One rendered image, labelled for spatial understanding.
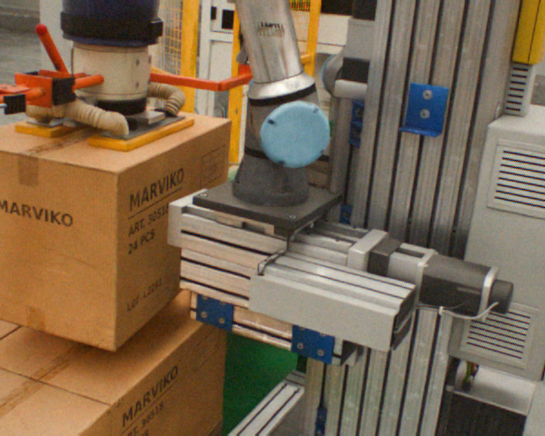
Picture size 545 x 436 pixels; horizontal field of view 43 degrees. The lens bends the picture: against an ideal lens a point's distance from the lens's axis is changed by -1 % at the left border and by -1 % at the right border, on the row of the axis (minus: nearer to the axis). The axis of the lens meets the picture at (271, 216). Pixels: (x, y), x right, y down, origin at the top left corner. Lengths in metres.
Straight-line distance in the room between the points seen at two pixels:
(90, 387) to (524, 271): 0.96
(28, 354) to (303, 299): 0.82
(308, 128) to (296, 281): 0.27
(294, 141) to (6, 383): 0.90
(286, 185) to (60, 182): 0.46
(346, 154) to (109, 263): 0.54
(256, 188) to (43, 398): 0.68
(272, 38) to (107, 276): 0.62
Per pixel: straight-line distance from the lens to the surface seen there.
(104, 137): 1.57
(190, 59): 2.89
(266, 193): 1.32
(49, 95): 1.45
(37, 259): 1.56
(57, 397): 1.65
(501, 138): 1.31
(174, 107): 1.78
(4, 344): 1.86
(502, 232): 1.35
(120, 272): 1.48
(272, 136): 1.15
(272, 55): 1.15
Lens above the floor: 1.45
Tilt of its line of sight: 19 degrees down
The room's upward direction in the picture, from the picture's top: 5 degrees clockwise
